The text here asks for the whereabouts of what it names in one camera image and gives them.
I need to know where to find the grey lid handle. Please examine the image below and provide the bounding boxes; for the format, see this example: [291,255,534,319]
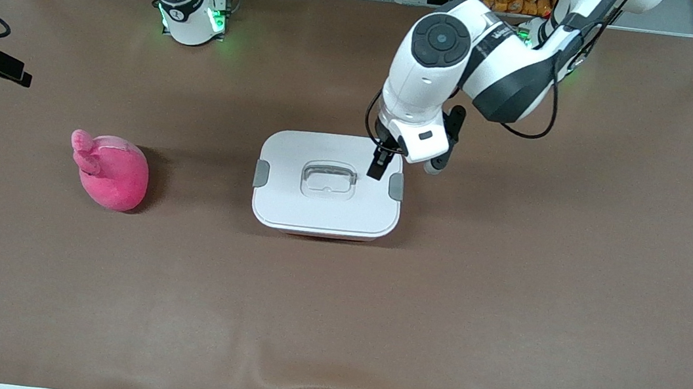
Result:
[301,158,359,188]

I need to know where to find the white plastic box lid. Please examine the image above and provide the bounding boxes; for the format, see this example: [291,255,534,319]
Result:
[247,124,411,245]

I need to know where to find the pink plush toy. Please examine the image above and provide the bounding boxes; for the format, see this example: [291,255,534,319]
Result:
[63,128,154,216]

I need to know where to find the grey lid latch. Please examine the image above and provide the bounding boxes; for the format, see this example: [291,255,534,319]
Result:
[252,158,271,190]
[387,171,407,202]

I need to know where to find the brown table mat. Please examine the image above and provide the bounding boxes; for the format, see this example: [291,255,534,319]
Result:
[0,0,693,389]

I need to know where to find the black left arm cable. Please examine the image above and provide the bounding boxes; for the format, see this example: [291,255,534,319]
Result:
[499,0,635,151]

